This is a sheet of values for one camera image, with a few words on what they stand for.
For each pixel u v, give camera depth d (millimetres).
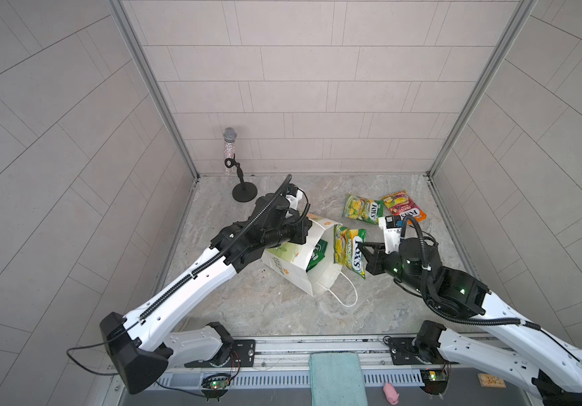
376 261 563
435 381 681
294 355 720
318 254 849
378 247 596
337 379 668
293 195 595
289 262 720
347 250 693
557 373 402
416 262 469
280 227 512
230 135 869
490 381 658
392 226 569
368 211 1018
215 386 645
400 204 1024
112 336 367
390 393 642
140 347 365
